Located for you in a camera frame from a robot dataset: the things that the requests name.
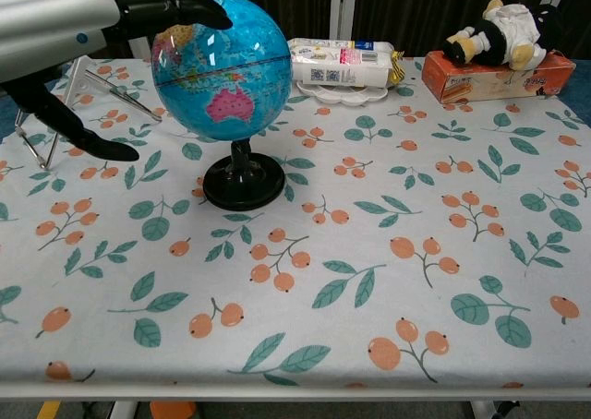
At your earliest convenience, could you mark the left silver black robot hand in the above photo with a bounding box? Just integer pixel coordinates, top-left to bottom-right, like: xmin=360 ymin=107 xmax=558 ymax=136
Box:
xmin=0 ymin=0 xmax=235 ymax=162

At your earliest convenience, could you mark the blue globe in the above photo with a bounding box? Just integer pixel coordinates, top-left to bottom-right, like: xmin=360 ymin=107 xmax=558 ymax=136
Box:
xmin=151 ymin=0 xmax=294 ymax=212

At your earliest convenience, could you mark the white snack package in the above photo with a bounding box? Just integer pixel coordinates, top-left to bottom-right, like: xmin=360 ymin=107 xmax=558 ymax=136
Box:
xmin=287 ymin=37 xmax=407 ymax=90

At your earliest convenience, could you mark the white flower-shaped plate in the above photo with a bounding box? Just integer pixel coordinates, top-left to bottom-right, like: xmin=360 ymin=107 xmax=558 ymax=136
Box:
xmin=295 ymin=80 xmax=391 ymax=108

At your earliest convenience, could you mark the dark pleated curtain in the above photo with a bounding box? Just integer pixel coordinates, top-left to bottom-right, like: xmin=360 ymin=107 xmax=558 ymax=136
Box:
xmin=91 ymin=0 xmax=591 ymax=61

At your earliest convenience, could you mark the floral print tablecloth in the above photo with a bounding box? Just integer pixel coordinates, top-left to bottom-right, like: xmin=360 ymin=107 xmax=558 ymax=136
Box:
xmin=0 ymin=56 xmax=591 ymax=389

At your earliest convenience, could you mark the orange object under table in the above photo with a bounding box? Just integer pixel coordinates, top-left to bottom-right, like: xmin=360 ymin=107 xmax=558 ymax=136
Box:
xmin=149 ymin=401 xmax=199 ymax=419

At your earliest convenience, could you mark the orange cardboard box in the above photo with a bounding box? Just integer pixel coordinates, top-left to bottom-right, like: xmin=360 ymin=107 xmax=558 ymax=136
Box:
xmin=420 ymin=50 xmax=578 ymax=105

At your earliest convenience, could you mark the black and white plush toy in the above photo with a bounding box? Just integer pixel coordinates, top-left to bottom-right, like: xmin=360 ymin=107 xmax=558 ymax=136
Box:
xmin=441 ymin=0 xmax=562 ymax=72

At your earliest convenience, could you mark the folding metal wire stand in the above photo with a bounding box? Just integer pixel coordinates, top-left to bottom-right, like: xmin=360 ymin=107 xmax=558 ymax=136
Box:
xmin=13 ymin=54 xmax=163 ymax=171

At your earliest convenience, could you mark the white table frame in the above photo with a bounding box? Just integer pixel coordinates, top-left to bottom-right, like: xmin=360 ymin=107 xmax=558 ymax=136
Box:
xmin=0 ymin=383 xmax=591 ymax=419

